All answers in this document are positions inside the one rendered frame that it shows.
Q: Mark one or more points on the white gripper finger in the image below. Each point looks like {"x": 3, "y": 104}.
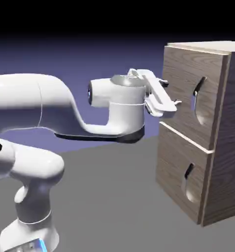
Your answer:
{"x": 177, "y": 102}
{"x": 164, "y": 82}

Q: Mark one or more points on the wooden cabinet door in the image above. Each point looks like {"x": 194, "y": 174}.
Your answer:
{"x": 174, "y": 167}
{"x": 180, "y": 84}

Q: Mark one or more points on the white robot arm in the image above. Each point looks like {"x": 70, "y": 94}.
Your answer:
{"x": 56, "y": 98}

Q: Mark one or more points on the wooden cabinet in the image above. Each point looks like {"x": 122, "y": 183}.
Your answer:
{"x": 217, "y": 137}

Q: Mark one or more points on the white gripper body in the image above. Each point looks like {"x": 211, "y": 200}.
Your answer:
{"x": 159, "y": 94}

